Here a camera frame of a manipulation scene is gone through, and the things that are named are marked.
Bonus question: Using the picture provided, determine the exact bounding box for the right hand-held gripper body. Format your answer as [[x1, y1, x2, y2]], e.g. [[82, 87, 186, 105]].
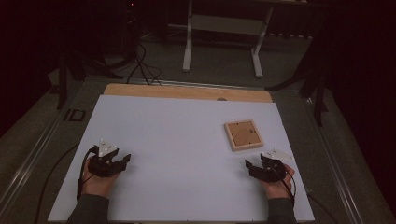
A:
[[256, 147, 295, 184]]

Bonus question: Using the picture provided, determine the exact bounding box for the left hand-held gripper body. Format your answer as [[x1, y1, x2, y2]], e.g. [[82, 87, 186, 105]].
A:
[[88, 138, 120, 178]]

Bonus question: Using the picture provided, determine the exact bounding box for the wooden picture frame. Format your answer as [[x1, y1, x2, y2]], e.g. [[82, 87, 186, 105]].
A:
[[223, 119, 264, 152]]

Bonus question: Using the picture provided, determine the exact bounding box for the person's right hand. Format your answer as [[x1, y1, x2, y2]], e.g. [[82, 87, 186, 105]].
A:
[[260, 164, 296, 200]]

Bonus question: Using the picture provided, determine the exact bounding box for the white board sheet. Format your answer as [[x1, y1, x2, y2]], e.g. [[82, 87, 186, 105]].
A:
[[48, 94, 316, 222]]

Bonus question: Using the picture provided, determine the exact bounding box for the black floor socket plate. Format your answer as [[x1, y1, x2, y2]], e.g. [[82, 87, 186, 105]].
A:
[[64, 108, 87, 122]]

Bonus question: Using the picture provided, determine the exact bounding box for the black metal stand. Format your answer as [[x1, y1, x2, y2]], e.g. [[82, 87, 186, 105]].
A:
[[267, 46, 330, 127]]

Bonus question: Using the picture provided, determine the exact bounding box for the left hand-held gripper cable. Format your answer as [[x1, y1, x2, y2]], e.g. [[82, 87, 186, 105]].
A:
[[77, 147, 97, 202]]

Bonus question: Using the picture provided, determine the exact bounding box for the hand-held gripper cable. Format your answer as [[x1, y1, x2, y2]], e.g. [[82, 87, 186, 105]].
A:
[[77, 147, 97, 202], [274, 167, 297, 206]]

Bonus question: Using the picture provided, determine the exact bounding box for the right hand-held gripper cable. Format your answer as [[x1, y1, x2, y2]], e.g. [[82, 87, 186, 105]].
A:
[[274, 167, 297, 206]]

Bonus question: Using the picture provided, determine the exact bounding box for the metal floor rail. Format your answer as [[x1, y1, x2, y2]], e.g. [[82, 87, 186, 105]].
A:
[[0, 105, 73, 213], [300, 92, 363, 224]]

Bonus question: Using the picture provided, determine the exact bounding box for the black floor cable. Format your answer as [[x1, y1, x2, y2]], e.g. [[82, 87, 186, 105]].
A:
[[125, 43, 163, 87]]

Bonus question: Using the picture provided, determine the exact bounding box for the white metal table frame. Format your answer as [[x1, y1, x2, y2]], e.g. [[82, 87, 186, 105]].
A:
[[181, 0, 275, 78]]

